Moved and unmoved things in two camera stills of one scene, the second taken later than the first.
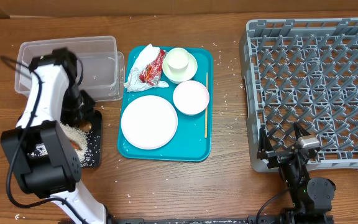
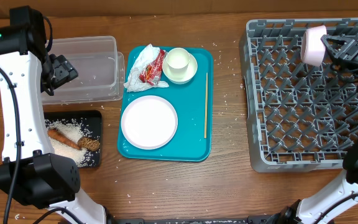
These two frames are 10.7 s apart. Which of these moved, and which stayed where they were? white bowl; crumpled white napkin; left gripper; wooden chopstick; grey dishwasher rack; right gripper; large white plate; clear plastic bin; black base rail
Moved: white bowl; left gripper; right gripper
Stayed: large white plate; black base rail; crumpled white napkin; clear plastic bin; wooden chopstick; grey dishwasher rack
